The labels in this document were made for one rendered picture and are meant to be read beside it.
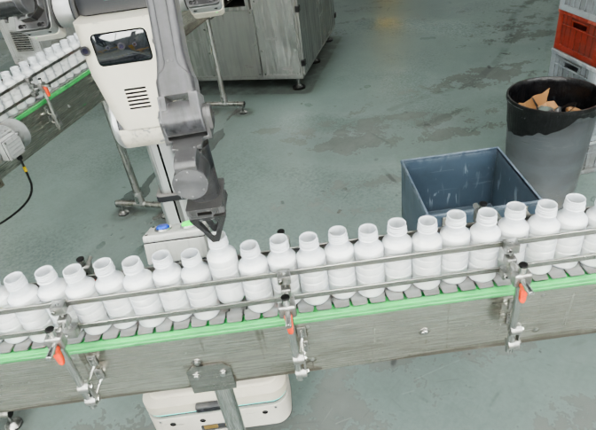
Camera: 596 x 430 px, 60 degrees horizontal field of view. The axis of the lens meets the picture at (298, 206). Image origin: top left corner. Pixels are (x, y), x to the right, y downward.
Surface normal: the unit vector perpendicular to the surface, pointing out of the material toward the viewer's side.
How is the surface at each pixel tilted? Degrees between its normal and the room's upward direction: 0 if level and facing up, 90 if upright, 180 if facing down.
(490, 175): 90
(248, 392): 31
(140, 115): 90
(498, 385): 0
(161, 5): 60
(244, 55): 90
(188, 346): 90
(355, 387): 0
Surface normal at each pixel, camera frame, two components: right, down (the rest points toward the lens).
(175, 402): -0.07, -0.41
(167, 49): 0.00, 0.07
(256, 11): -0.24, 0.58
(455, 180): 0.07, 0.56
